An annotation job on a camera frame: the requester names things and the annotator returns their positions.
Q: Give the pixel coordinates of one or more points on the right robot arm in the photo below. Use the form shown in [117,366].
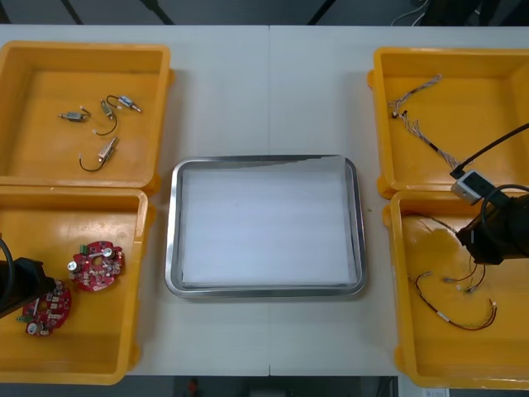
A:
[521,231]

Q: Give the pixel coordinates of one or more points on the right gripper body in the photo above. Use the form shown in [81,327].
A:
[489,240]

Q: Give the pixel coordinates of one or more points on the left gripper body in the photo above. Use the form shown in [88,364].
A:
[25,285]

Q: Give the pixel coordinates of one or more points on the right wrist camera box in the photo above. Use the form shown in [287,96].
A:
[471,186]

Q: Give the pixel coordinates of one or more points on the steel tray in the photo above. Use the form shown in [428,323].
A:
[360,248]

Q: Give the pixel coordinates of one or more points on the round red circuit board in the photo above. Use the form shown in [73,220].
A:
[47,314]
[89,277]

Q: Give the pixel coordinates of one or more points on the yellow-orange plastic bin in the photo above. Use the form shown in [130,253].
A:
[82,351]
[475,103]
[454,364]
[41,82]

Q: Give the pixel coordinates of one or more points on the black metal leg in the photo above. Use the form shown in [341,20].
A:
[321,12]
[72,12]
[157,11]

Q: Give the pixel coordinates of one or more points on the small metal solenoid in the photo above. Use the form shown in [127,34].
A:
[106,108]
[108,149]
[74,117]

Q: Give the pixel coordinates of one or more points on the twisted harness with black sleeve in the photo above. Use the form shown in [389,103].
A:
[432,146]

